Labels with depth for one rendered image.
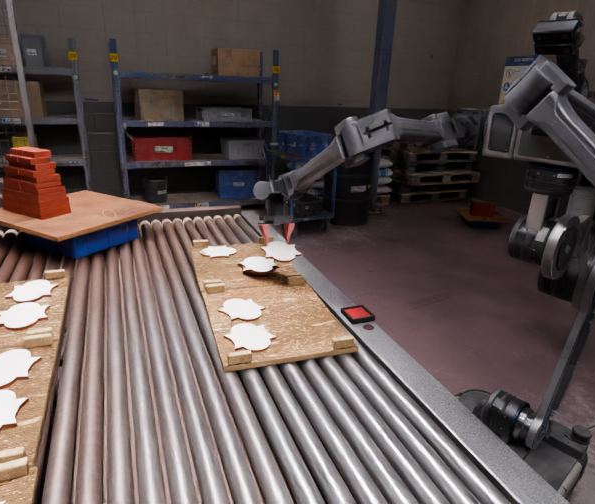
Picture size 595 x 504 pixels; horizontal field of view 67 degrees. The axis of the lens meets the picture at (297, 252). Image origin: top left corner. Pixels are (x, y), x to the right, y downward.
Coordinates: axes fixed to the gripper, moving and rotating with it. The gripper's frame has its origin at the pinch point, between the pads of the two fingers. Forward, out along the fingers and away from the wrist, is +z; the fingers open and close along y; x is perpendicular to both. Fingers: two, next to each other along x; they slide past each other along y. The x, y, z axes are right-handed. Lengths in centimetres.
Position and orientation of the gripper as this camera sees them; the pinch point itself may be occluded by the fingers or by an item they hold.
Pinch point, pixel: (277, 243)
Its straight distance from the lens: 150.4
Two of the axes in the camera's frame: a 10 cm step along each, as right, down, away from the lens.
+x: -3.0, -0.7, 9.5
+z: 0.4, 10.0, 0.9
